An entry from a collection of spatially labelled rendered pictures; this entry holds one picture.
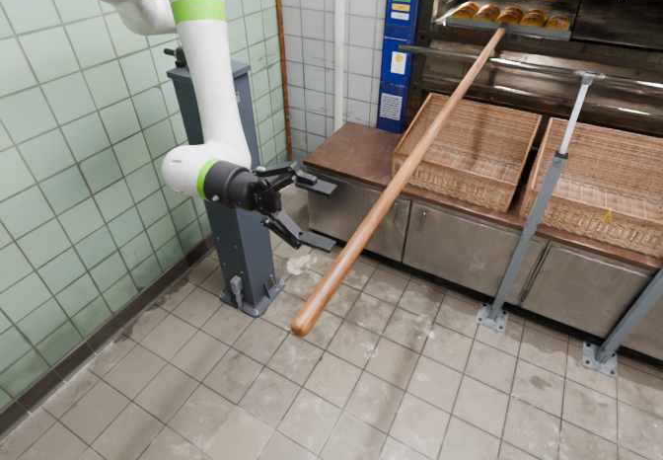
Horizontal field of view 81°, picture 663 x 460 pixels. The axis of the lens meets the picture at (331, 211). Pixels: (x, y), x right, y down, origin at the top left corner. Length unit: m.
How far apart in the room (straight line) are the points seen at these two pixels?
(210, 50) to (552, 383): 1.87
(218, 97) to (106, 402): 1.49
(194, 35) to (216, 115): 0.17
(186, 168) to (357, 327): 1.39
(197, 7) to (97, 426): 1.64
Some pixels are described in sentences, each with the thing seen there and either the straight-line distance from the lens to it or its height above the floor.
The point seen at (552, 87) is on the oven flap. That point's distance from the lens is 2.13.
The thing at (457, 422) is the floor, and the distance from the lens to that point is 1.88.
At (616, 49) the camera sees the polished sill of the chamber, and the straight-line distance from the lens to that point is 2.09.
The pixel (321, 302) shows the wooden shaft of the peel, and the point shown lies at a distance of 0.63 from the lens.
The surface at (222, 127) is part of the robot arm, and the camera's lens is 0.95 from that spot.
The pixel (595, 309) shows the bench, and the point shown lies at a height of 0.25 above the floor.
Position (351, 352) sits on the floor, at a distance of 1.95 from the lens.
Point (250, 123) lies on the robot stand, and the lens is 1.57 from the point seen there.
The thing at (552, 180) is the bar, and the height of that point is 0.86.
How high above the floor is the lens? 1.67
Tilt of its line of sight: 39 degrees down
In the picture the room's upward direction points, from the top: straight up
